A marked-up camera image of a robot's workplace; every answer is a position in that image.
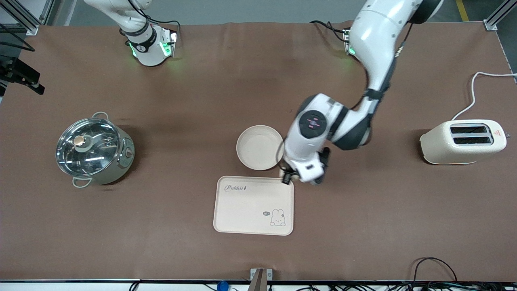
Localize glass pot lid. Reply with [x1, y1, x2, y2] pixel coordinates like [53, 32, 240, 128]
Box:
[56, 118, 122, 177]

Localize steel electric cooking pot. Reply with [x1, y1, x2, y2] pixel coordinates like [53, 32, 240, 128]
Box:
[56, 112, 135, 188]

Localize black cable bundle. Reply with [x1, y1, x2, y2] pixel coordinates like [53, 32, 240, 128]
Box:
[267, 281, 517, 291]

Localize black right base cable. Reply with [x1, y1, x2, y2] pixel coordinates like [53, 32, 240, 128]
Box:
[143, 15, 181, 41]

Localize grey metal camera bracket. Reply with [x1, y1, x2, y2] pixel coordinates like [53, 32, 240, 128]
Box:
[247, 268, 273, 291]

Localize black cable loop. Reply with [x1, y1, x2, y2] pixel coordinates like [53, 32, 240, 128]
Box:
[412, 257, 458, 283]

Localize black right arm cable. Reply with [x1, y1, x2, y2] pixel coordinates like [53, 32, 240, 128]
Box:
[0, 23, 36, 53]

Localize aluminium frame profile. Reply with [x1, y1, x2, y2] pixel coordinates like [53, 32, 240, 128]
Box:
[484, 0, 517, 31]
[0, 0, 55, 36]

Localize white toaster power cable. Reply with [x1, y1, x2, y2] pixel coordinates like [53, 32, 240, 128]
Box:
[451, 72, 517, 121]

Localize brown table mat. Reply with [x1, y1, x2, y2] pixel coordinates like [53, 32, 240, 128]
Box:
[0, 20, 517, 282]

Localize black base cable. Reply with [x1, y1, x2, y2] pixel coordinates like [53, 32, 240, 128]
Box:
[143, 15, 181, 41]
[310, 20, 349, 43]

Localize round beige plate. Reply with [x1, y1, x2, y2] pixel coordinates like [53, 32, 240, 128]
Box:
[236, 125, 285, 171]

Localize black left base cable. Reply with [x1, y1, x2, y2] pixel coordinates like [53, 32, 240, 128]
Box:
[310, 20, 349, 43]

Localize cream two-slot toaster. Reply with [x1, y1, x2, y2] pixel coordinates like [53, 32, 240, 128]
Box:
[419, 119, 510, 165]

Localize beige rabbit print tray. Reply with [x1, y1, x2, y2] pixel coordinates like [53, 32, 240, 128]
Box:
[213, 175, 294, 236]

